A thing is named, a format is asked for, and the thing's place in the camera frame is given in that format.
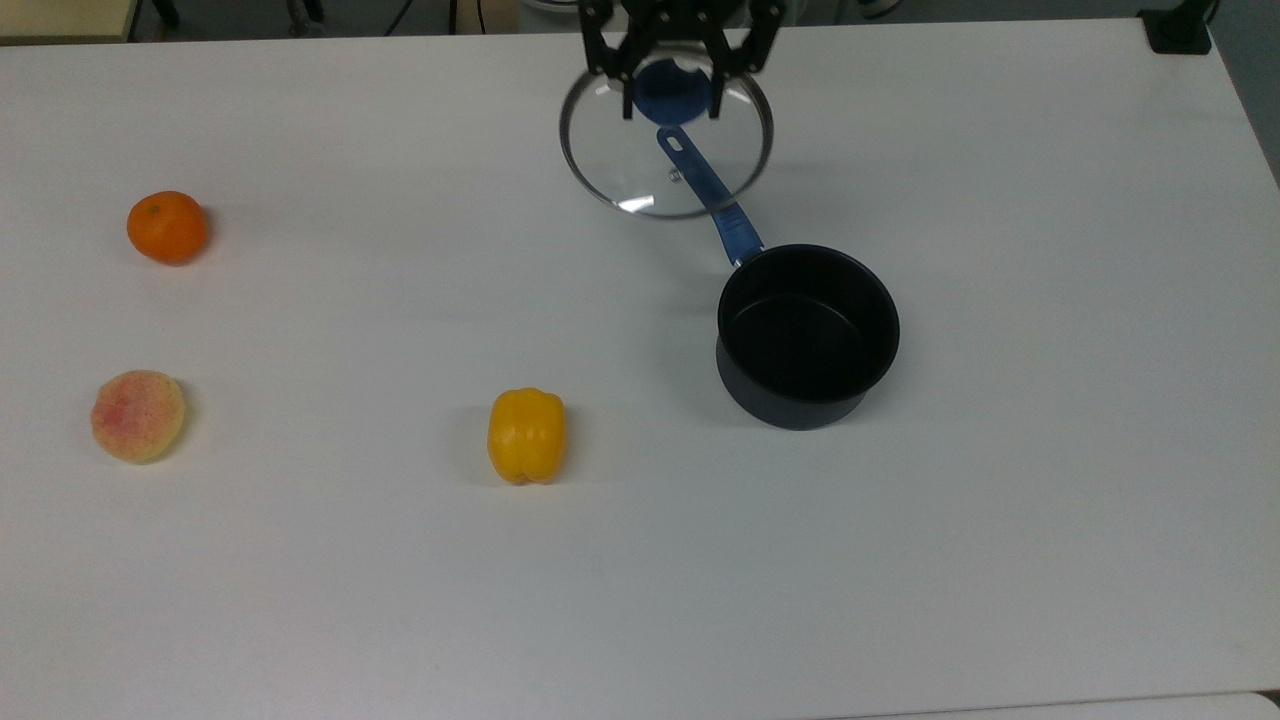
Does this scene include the glass lid with blue knob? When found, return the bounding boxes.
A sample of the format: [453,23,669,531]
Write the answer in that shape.
[558,56,776,221]

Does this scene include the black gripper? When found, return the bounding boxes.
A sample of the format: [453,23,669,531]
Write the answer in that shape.
[579,0,787,122]

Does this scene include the dark saucepan with blue handle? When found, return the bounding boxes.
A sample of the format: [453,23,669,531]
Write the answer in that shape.
[655,126,902,432]

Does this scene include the yellow bell pepper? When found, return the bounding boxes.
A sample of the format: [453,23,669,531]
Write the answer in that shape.
[487,387,568,486]

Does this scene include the orange mandarin fruit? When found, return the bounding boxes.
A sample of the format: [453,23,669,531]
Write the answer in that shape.
[126,190,209,266]

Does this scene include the light wooden furniture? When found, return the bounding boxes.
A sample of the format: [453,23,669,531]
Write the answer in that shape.
[0,0,142,44]

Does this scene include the black table clamp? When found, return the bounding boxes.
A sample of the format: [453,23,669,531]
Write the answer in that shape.
[1139,0,1218,55]

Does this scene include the pink yellow peach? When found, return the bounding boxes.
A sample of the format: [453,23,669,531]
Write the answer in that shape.
[90,369,188,464]

